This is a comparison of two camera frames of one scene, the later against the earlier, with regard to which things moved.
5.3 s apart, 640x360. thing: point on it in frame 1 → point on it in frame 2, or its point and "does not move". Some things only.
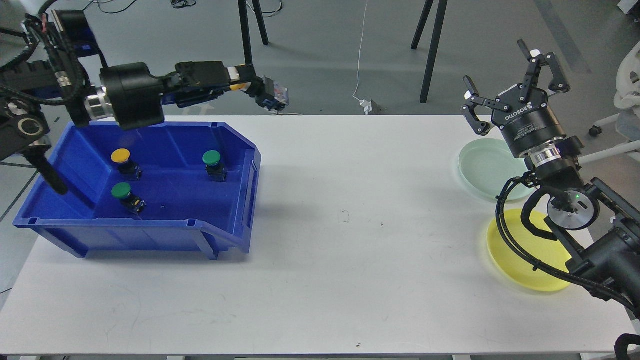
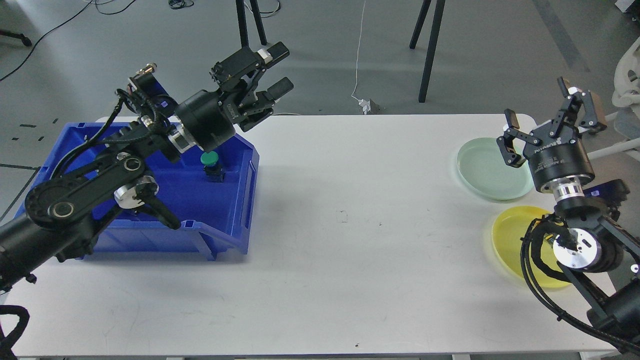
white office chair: [627, 100] does not move
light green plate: [486, 165] does not move
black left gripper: [136, 95] → [208, 119]
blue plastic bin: [165, 185] does not move
